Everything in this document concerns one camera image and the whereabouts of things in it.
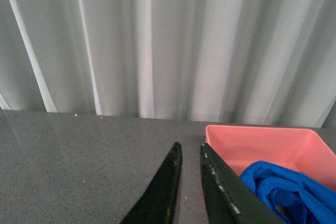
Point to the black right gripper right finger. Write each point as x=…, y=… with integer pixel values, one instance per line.
x=227, y=198

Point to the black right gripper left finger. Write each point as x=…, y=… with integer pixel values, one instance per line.
x=160, y=201

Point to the blue microfiber cloth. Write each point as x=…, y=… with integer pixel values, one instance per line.
x=293, y=196

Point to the pink plastic box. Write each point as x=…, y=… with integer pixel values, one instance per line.
x=301, y=150

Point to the white pleated curtain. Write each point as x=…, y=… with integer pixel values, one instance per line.
x=268, y=62

